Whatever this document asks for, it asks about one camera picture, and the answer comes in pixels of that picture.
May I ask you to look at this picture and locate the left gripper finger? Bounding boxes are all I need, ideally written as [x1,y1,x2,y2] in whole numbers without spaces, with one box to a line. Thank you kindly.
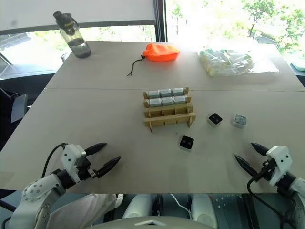
[85,142,108,157]
[95,156,122,178]

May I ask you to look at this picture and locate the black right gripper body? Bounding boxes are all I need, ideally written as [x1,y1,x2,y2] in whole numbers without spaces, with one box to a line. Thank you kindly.
[253,159,277,183]

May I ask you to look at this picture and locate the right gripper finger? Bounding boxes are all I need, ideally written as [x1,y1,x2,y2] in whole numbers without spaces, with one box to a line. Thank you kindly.
[250,142,270,157]
[234,154,258,178]

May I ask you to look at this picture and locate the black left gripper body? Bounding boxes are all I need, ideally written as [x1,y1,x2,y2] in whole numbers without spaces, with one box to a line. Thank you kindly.
[76,155,101,183]

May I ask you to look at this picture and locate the wooden slotted rack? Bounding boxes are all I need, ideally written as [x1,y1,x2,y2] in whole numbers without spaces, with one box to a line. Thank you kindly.
[142,87,197,134]

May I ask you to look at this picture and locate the light grey trouser leg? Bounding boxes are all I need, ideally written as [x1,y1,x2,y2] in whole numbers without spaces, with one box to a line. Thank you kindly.
[49,193,118,229]

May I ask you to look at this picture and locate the white rounded robot leg cover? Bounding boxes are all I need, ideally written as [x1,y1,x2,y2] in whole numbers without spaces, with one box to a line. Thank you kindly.
[122,194,153,219]
[190,194,219,229]

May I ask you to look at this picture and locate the grey robot chest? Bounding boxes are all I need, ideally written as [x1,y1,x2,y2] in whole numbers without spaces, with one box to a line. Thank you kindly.
[87,216,216,229]

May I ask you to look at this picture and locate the grey office chair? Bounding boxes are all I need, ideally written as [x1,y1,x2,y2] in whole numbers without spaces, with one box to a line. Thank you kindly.
[0,87,28,144]

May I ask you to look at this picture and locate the pale green object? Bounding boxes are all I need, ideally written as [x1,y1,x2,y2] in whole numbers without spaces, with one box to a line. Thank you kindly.
[289,61,305,72]

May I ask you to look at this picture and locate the clear plastic bag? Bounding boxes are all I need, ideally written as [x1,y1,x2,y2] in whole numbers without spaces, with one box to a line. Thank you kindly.
[198,48,280,77]

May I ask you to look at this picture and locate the clear water bottle black lid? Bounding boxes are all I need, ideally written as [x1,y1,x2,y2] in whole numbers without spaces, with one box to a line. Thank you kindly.
[52,11,92,59]

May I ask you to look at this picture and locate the white roller blind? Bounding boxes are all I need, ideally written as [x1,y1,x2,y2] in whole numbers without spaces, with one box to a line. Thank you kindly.
[0,0,157,31]

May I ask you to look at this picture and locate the grey cube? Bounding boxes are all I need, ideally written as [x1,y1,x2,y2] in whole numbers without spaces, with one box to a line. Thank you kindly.
[230,114,247,129]

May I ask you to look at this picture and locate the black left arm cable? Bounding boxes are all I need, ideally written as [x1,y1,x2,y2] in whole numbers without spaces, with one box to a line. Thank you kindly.
[41,142,69,178]

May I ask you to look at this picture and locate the black-faced cube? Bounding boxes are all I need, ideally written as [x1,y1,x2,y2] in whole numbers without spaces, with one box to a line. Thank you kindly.
[207,112,224,126]
[178,135,195,151]

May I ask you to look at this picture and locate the thin white cable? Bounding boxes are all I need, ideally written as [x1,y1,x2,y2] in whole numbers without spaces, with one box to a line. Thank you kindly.
[169,193,192,214]

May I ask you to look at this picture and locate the orange drawstring pouch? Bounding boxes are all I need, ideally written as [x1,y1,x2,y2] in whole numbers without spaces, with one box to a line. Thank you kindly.
[127,42,181,77]

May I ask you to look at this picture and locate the dark window frame post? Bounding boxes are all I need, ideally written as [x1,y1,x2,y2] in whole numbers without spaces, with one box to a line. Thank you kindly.
[152,0,168,42]

